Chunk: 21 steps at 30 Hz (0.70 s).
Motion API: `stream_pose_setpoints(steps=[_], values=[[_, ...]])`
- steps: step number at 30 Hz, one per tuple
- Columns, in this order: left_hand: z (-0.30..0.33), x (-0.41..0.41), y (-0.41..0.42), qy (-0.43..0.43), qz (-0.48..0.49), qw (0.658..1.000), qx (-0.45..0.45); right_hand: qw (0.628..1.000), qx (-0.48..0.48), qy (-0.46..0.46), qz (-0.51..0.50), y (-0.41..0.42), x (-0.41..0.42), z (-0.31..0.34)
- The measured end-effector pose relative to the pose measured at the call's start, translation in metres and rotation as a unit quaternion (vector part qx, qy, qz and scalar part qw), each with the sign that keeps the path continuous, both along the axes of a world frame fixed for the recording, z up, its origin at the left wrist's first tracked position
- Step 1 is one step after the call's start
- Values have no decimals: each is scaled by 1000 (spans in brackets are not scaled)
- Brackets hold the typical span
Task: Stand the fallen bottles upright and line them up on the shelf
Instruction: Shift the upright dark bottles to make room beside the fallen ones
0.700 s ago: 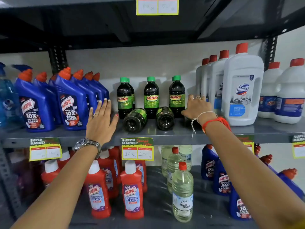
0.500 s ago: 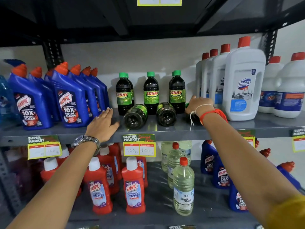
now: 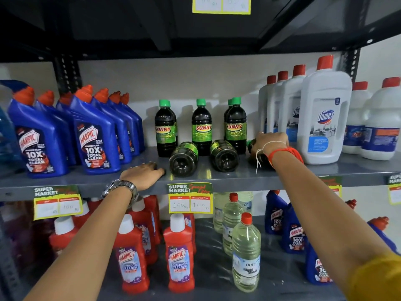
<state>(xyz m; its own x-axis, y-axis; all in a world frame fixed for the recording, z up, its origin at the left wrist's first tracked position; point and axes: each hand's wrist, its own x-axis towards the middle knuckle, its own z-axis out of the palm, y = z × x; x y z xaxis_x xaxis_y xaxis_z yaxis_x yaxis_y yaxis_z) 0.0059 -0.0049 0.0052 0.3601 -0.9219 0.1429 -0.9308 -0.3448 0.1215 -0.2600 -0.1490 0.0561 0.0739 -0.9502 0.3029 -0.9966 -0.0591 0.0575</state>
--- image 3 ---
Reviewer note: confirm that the person's right hand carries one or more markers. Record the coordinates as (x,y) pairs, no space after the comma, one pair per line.
(272,141)

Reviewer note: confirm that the person's left hand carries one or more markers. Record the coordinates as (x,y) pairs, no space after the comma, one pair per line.
(141,177)

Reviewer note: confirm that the person's right fingers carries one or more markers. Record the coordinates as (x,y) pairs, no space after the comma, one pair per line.
(256,149)

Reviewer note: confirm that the person's left fingers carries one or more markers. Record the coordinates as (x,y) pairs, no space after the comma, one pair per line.
(156,169)

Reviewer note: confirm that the dark green-label cleaner bottle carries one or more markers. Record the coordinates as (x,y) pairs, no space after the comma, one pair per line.
(264,161)

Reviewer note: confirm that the person's left forearm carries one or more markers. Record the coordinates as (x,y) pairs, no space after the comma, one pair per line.
(84,247)

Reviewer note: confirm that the person's right forearm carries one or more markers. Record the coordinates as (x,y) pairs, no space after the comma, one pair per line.
(325,216)

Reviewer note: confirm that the white thread wristband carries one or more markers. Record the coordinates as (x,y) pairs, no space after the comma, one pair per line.
(257,156)

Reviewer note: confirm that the red thread wristband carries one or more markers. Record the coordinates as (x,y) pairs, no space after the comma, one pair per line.
(288,151)

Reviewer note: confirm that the silver metal wristwatch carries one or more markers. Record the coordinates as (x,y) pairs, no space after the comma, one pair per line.
(120,185)

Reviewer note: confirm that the green and yellow price tag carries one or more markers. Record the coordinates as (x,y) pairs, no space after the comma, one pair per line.
(190,199)
(394,189)
(333,183)
(58,202)

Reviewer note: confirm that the grey metal shelving rack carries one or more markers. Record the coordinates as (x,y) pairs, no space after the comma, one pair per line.
(219,180)

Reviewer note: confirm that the clear liquid bottle red cap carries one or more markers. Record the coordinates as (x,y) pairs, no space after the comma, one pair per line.
(247,202)
(246,253)
(231,225)
(218,213)

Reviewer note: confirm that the group of dark green-capped bottles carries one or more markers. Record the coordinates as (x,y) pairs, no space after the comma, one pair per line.
(201,131)

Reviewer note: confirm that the row of blue toilet cleaner bottles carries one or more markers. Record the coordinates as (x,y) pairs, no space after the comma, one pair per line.
(94,144)

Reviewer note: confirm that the blue orange-cap cleaner bottle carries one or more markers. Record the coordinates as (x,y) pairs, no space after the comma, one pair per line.
(293,235)
(351,203)
(382,230)
(275,216)
(318,269)

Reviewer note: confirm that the row of white red-capped bottles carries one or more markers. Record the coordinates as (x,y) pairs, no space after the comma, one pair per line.
(322,122)

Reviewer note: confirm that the group of red bathroom cleaner bottles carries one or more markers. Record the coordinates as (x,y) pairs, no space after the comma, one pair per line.
(178,253)

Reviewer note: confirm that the yellow-edged white price tag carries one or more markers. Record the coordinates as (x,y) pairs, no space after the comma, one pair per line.
(221,4)

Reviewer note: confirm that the pale blue liquid bottle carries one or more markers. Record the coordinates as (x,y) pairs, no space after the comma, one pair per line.
(7,141)

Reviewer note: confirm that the yellow sleeve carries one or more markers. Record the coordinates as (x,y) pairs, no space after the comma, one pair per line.
(377,278)

